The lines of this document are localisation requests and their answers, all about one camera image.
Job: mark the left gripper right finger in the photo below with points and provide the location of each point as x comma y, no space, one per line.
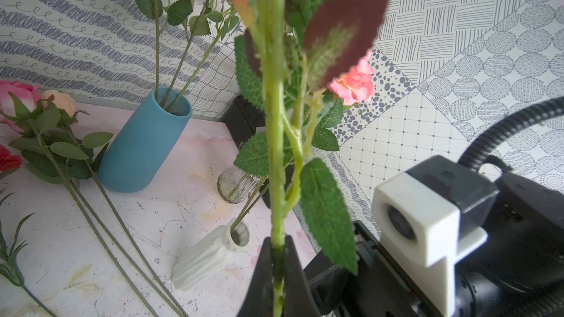
298,301

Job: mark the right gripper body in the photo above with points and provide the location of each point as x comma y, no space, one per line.
517,272

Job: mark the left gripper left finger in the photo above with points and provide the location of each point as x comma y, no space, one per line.
259,297

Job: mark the pink rose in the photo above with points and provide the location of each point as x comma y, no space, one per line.
253,198

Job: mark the large pink rose stem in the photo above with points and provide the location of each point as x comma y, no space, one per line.
355,86

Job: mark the pink peony flower stem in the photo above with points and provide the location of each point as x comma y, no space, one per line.
219,12

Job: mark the large peony stem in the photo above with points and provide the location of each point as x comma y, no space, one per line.
290,52

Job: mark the white ribbed vase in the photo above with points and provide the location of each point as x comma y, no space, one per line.
211,254

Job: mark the clear glass vase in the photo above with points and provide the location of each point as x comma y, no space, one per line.
234,185

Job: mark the blue cylindrical vase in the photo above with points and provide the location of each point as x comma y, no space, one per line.
143,144

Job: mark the black toolbox yellow latch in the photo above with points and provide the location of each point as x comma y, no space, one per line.
244,121

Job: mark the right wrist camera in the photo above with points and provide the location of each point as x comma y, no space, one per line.
431,217

